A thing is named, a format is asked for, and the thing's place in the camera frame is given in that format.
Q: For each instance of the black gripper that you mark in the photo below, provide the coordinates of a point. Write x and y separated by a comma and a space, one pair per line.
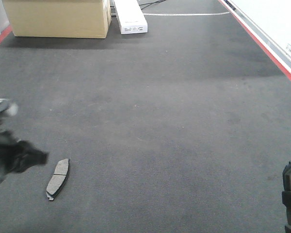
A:
16, 157

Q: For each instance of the cardboard box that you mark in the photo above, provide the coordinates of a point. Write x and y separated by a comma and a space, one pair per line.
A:
59, 18

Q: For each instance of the long white box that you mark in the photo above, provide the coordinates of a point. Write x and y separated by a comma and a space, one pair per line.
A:
130, 17

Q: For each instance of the white conveyor side rail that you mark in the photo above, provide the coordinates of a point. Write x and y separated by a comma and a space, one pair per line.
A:
268, 22

